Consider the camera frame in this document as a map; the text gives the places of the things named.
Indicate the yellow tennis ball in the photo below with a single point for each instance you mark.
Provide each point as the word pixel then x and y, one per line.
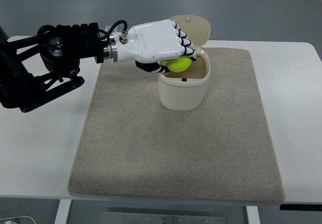
pixel 178 65

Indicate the white table leg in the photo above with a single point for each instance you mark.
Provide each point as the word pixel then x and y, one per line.
pixel 253 215
pixel 63 211

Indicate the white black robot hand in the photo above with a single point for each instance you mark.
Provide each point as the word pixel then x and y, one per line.
pixel 149 43

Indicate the white right table leg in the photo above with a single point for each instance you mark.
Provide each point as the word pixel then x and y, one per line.
pixel 253 215

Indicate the white left table leg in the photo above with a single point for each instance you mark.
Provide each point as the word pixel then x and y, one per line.
pixel 63 211

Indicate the grey felt mat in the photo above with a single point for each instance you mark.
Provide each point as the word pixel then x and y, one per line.
pixel 134 147

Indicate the grey metal base plate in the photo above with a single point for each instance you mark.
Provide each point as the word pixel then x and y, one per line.
pixel 126 217

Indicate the cream bin with flip lid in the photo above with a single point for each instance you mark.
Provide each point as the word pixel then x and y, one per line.
pixel 185 90

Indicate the white device on floor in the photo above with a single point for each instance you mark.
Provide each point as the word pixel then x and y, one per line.
pixel 18 219

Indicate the black desk control panel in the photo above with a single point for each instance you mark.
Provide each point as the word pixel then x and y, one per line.
pixel 301 207

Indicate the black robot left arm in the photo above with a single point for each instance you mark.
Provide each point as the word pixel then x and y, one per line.
pixel 39 69

